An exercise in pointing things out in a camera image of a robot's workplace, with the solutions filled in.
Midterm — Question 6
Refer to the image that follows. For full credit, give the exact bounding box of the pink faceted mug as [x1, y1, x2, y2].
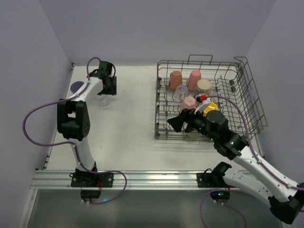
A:
[180, 96, 198, 111]

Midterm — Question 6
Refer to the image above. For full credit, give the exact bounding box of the clear textured glass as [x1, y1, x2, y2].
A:
[95, 95, 108, 108]

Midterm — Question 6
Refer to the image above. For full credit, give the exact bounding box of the yellow mug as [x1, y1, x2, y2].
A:
[203, 103, 218, 116]

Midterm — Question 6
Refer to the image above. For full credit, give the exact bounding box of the lavender plastic cup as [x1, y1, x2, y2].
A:
[70, 81, 84, 94]

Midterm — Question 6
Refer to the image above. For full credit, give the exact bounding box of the beige plastic cup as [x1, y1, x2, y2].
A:
[186, 131, 202, 140]

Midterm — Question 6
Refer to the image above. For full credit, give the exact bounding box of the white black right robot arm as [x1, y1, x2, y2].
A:
[167, 109, 304, 224]

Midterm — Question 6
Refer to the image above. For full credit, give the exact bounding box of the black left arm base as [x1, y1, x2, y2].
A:
[69, 169, 114, 202]

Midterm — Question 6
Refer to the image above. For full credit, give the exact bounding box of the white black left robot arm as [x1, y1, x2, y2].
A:
[57, 60, 117, 174]

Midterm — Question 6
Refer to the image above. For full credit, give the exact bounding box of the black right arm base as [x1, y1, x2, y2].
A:
[196, 162, 232, 203]

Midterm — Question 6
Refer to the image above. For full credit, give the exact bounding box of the clear glass tumbler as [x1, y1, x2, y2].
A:
[173, 85, 188, 102]

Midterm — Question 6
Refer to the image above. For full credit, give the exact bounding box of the cream seahorse mug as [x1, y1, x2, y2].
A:
[194, 79, 212, 95]

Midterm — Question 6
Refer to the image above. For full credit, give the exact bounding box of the orange floral mug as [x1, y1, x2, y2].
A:
[169, 70, 182, 91]

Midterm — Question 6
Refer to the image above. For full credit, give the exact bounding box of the pink plastic cup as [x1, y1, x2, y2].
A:
[187, 70, 201, 91]

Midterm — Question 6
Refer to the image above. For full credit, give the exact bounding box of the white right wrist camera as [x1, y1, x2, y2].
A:
[194, 94, 212, 114]

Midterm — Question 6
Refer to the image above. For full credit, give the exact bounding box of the grey wire dish rack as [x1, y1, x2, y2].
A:
[154, 54, 269, 143]

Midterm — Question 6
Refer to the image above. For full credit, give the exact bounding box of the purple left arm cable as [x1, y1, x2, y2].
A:
[22, 56, 114, 173]

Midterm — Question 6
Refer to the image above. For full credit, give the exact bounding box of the aluminium mounting rail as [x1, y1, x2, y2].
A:
[30, 170, 282, 190]

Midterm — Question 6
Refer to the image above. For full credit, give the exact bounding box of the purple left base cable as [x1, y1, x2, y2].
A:
[68, 170, 129, 205]

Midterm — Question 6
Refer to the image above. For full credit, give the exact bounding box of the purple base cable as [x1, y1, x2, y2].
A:
[199, 190, 250, 228]
[68, 170, 129, 205]

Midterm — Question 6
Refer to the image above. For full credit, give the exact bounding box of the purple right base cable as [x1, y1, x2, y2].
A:
[199, 190, 250, 228]

